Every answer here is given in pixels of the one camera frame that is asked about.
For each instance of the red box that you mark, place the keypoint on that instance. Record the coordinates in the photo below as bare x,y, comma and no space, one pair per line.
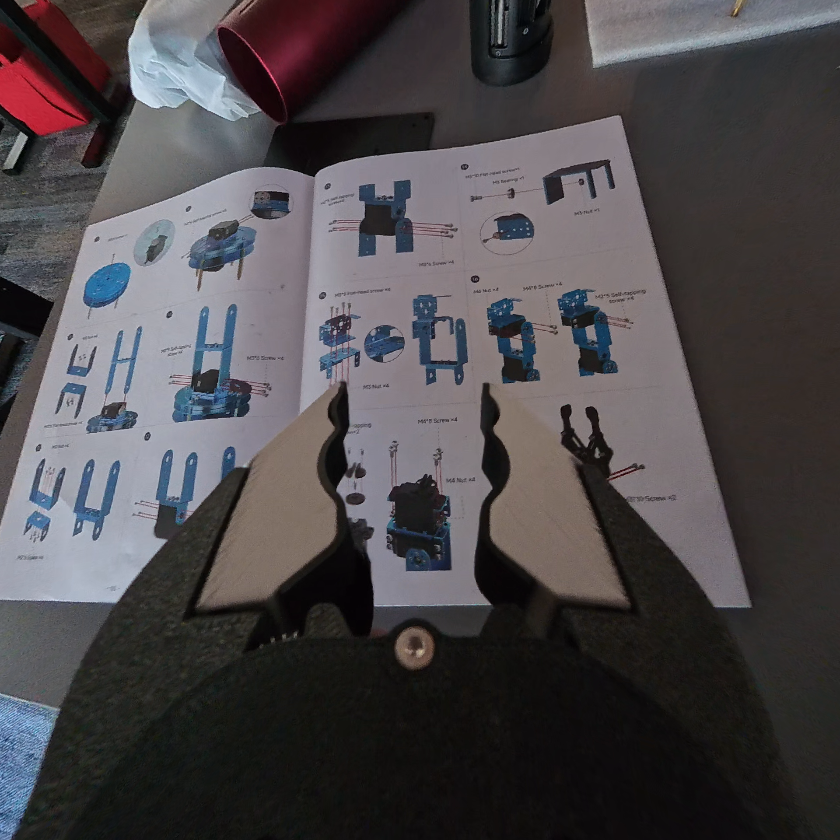
39,98

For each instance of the red metal tube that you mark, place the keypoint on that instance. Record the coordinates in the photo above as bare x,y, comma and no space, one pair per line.
308,46

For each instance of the black cylinder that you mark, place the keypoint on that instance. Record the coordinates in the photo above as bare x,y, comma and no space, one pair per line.
512,46

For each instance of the white crumpled wrap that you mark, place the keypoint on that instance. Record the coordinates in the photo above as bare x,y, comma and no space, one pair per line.
177,72

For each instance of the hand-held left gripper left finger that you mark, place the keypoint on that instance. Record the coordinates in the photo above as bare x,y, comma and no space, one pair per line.
275,525

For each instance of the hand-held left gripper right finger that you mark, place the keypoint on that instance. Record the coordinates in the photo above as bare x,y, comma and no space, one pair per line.
558,518

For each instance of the open instruction manual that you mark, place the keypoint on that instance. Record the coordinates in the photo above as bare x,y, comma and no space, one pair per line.
394,315

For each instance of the white foam sheet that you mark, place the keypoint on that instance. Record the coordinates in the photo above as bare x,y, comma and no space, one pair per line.
689,33

